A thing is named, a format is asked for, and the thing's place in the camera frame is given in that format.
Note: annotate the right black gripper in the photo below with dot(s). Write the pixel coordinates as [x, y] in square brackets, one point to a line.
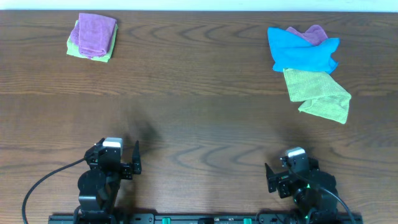
[282, 182]

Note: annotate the purple crumpled cloth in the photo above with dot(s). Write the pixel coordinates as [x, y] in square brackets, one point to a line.
[315, 34]

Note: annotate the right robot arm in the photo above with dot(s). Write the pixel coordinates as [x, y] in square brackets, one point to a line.
[313, 191]

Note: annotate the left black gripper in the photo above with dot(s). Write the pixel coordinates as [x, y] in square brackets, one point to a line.
[137, 167]

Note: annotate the folded purple cloth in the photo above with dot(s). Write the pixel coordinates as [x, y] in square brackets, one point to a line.
[93, 35]

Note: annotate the folded green cloth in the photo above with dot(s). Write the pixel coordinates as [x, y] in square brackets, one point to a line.
[72, 47]

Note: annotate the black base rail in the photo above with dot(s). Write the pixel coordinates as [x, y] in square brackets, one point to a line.
[148, 218]

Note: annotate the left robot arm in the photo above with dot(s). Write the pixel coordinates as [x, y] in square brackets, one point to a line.
[99, 185]

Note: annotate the green microfibre cloth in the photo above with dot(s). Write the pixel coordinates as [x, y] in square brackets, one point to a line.
[318, 93]

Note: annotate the blue crumpled cloth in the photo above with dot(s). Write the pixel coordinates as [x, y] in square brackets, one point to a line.
[291, 51]

